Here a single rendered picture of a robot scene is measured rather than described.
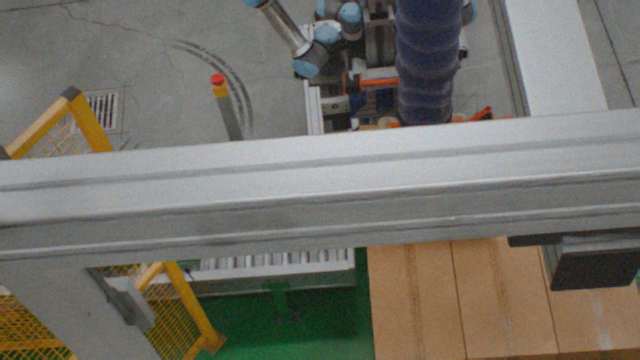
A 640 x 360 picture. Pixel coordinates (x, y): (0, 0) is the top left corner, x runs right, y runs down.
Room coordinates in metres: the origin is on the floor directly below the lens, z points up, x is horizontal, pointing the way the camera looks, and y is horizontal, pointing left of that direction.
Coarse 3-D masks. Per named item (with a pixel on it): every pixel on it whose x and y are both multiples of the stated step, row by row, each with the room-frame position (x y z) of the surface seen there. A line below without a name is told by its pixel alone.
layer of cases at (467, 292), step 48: (480, 240) 1.66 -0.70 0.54; (384, 288) 1.50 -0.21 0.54; (432, 288) 1.46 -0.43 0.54; (480, 288) 1.42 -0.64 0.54; (528, 288) 1.38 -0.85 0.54; (624, 288) 1.30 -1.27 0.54; (384, 336) 1.27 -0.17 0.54; (432, 336) 1.23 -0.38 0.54; (480, 336) 1.19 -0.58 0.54; (528, 336) 1.15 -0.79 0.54; (576, 336) 1.12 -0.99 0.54; (624, 336) 1.08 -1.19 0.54
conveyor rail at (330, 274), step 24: (288, 264) 1.68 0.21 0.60; (312, 264) 1.66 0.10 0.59; (336, 264) 1.64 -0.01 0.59; (0, 288) 1.82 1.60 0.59; (168, 288) 1.70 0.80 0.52; (192, 288) 1.69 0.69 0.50; (216, 288) 1.68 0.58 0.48; (240, 288) 1.66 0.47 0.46; (288, 288) 1.64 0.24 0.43; (312, 288) 1.62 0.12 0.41
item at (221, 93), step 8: (216, 88) 2.48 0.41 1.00; (224, 88) 2.47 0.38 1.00; (216, 96) 2.48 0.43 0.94; (224, 96) 2.47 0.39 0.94; (224, 104) 2.48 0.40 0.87; (232, 104) 2.52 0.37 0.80; (224, 112) 2.48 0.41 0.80; (232, 112) 2.48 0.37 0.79; (224, 120) 2.48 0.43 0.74; (232, 120) 2.48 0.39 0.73; (232, 128) 2.48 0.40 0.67; (232, 136) 2.48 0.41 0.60; (240, 136) 2.49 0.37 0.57
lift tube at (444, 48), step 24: (408, 0) 1.84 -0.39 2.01; (456, 0) 1.83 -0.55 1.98; (408, 24) 1.84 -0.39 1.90; (432, 24) 1.79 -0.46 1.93; (456, 24) 1.84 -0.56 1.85; (408, 48) 1.84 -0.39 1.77; (432, 48) 1.79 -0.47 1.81; (456, 48) 1.84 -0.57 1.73; (408, 72) 1.84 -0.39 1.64; (432, 72) 1.79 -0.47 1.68
